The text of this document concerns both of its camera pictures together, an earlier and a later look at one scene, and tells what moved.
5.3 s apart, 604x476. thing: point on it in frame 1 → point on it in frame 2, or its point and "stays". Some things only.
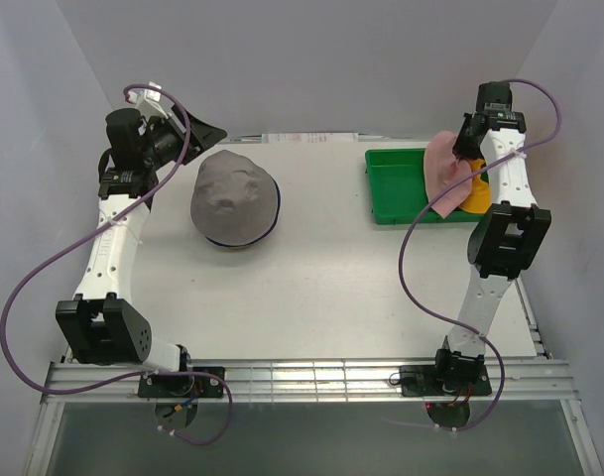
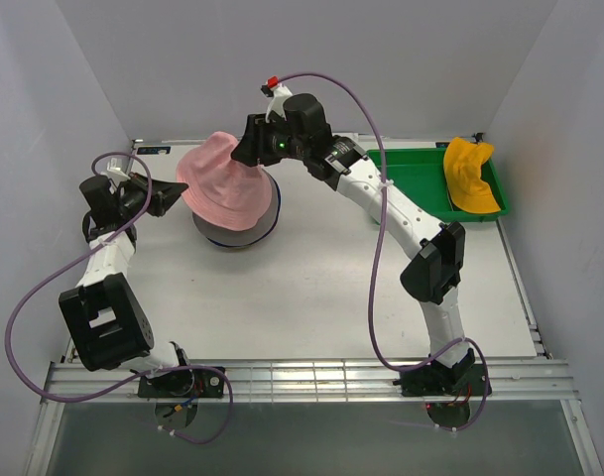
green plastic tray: (398, 183) stays
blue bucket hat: (278, 212) stays
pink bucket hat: (441, 169) → (225, 191)
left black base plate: (182, 386) stays
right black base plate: (444, 381) stays
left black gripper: (202, 137) → (164, 195)
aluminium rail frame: (535, 375) stays
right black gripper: (460, 149) → (253, 145)
